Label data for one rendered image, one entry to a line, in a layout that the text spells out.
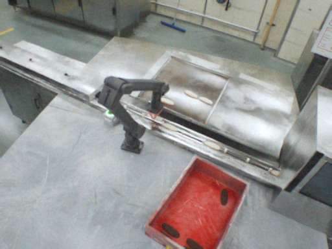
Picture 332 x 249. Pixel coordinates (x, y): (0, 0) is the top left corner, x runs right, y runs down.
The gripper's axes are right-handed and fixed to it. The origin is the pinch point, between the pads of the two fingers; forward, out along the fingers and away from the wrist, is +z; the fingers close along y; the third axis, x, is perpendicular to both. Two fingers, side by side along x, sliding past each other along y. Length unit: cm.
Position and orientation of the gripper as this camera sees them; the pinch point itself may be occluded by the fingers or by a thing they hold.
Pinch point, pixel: (154, 117)
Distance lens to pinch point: 150.0
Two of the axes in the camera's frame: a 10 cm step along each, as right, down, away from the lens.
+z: -1.0, 7.0, 7.0
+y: 4.5, -6.0, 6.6
